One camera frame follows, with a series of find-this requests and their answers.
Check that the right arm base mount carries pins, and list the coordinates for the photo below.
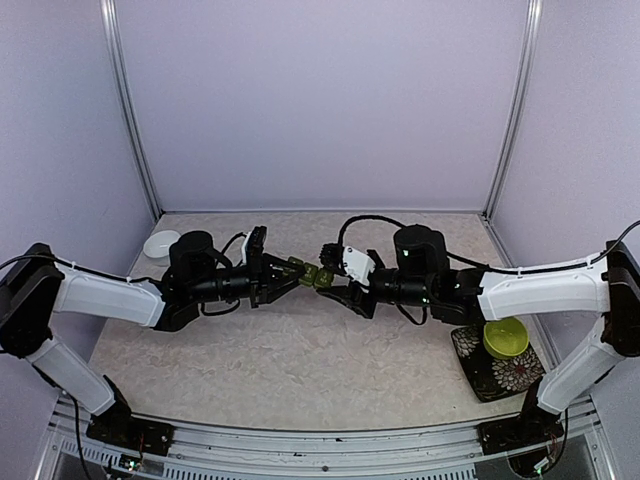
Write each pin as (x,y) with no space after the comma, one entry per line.
(514,433)

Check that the white bowl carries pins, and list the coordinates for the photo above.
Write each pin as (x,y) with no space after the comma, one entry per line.
(158,244)

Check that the lime green bowl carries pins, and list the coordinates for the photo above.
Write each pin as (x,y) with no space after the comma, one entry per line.
(506,338)

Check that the aluminium frame post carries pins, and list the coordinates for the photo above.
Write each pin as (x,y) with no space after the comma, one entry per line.
(116,52)
(517,106)

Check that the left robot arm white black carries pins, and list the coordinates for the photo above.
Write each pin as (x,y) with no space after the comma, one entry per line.
(38,285)

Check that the green weekly pill organizer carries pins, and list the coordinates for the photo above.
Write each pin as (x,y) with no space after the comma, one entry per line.
(315,276)

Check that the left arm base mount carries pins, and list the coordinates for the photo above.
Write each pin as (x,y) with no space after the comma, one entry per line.
(132,433)

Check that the left aluminium frame post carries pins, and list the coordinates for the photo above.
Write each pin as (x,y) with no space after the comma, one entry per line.
(116,52)

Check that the aluminium front rail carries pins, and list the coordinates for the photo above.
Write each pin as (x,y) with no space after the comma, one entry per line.
(202,451)

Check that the right aluminium frame post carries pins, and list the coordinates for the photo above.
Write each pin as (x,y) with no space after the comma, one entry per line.
(517,106)

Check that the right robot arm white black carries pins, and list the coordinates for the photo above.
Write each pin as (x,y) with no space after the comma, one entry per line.
(606,283)

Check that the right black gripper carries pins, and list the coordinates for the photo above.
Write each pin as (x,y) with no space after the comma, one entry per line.
(348,297)

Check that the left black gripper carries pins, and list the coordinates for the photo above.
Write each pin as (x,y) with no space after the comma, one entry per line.
(263,280)

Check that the black floral square plate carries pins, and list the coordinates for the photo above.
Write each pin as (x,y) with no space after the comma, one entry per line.
(493,379)

